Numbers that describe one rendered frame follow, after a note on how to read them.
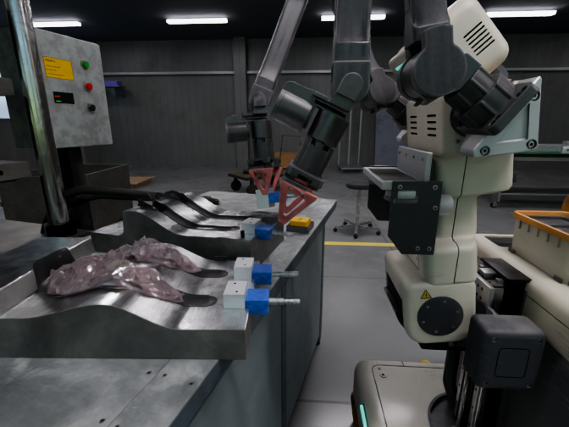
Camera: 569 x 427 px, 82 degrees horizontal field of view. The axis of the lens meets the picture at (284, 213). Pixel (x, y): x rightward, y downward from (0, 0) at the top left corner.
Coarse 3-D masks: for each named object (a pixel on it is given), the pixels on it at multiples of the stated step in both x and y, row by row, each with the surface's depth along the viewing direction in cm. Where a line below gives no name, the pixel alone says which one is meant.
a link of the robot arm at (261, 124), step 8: (248, 120) 88; (256, 120) 88; (264, 120) 88; (248, 128) 89; (256, 128) 88; (264, 128) 88; (248, 136) 90; (256, 136) 89; (264, 136) 88; (272, 136) 90
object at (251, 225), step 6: (246, 222) 82; (252, 222) 82; (258, 222) 84; (246, 228) 82; (252, 228) 82; (258, 228) 82; (264, 228) 82; (270, 228) 82; (252, 234) 82; (258, 234) 82; (264, 234) 81; (270, 234) 82; (276, 234) 82; (282, 234) 82; (288, 234) 81
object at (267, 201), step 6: (258, 192) 91; (270, 192) 92; (276, 192) 90; (258, 198) 91; (264, 198) 91; (270, 198) 90; (276, 198) 90; (258, 204) 91; (264, 204) 91; (270, 204) 92
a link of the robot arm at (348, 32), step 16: (336, 0) 51; (352, 0) 49; (368, 0) 49; (336, 16) 51; (352, 16) 50; (368, 16) 50; (336, 32) 51; (352, 32) 50; (368, 32) 50; (336, 48) 51; (352, 48) 50; (368, 48) 50; (336, 64) 51; (352, 64) 51; (368, 64) 50; (336, 80) 51; (368, 80) 51
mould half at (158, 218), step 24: (192, 192) 110; (144, 216) 86; (192, 216) 96; (264, 216) 98; (96, 240) 93; (120, 240) 90; (168, 240) 85; (192, 240) 83; (216, 240) 81; (240, 240) 78; (264, 240) 87
